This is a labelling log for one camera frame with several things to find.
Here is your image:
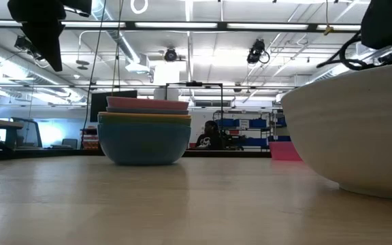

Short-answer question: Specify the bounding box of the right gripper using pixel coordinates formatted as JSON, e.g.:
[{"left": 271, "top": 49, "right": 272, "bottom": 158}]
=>
[{"left": 360, "top": 0, "right": 392, "bottom": 50}]

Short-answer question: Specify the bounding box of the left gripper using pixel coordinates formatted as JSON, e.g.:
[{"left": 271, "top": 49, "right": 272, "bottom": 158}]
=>
[{"left": 7, "top": 0, "right": 67, "bottom": 73}]

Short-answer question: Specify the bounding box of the white bowl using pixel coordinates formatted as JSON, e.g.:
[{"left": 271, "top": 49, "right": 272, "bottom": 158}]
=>
[{"left": 280, "top": 60, "right": 392, "bottom": 201}]

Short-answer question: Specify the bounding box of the pink bowl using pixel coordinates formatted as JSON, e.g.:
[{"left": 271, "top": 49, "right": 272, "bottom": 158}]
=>
[{"left": 105, "top": 96, "right": 191, "bottom": 111}]

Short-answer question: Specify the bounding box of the orange bowl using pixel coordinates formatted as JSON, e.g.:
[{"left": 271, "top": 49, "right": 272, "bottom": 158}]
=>
[{"left": 97, "top": 112, "right": 192, "bottom": 120}]

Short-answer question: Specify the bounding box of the teal translucent bowl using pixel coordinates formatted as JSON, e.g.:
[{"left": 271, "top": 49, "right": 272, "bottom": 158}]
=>
[{"left": 97, "top": 122, "right": 192, "bottom": 167}]

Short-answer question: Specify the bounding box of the black ceiling spotlight cluster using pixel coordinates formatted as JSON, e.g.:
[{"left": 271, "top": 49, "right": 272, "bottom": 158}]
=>
[{"left": 14, "top": 35, "right": 50, "bottom": 62}]

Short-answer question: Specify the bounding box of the yellow hanging tag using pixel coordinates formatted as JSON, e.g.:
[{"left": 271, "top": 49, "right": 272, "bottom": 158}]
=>
[{"left": 323, "top": 0, "right": 335, "bottom": 36}]

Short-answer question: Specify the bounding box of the black monitor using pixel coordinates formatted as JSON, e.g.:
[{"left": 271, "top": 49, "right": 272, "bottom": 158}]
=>
[{"left": 90, "top": 90, "right": 138, "bottom": 123}]

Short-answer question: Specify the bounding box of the red bin rack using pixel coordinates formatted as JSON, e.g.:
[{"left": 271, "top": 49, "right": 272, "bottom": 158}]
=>
[{"left": 81, "top": 127, "right": 99, "bottom": 150}]

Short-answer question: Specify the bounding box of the blue bin shelving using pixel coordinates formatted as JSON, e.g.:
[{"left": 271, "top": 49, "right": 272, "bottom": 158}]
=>
[{"left": 212, "top": 109, "right": 292, "bottom": 151}]

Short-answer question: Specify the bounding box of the person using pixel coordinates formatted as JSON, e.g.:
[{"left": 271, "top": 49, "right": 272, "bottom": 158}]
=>
[{"left": 195, "top": 120, "right": 225, "bottom": 151}]

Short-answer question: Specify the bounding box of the black looped cable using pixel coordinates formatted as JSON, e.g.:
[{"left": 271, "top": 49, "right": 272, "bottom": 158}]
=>
[{"left": 316, "top": 29, "right": 369, "bottom": 71}]

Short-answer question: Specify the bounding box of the black hanging cable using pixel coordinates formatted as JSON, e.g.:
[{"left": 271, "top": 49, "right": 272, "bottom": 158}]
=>
[
  {"left": 110, "top": 0, "right": 125, "bottom": 98},
  {"left": 81, "top": 0, "right": 108, "bottom": 150}
]

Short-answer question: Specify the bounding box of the silver ceiling duct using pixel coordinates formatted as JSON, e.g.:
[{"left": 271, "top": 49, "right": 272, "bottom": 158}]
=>
[{"left": 92, "top": 0, "right": 151, "bottom": 74}]

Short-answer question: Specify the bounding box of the white ring light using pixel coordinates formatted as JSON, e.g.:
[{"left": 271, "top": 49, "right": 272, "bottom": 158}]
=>
[{"left": 129, "top": 0, "right": 149, "bottom": 16}]

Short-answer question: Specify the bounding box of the black ceiling camera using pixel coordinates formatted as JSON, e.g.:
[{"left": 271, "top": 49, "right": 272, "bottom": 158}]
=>
[{"left": 164, "top": 47, "right": 178, "bottom": 63}]

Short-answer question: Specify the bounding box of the thin black stand frame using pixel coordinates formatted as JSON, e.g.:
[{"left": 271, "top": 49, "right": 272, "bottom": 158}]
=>
[{"left": 165, "top": 81, "right": 225, "bottom": 137}]

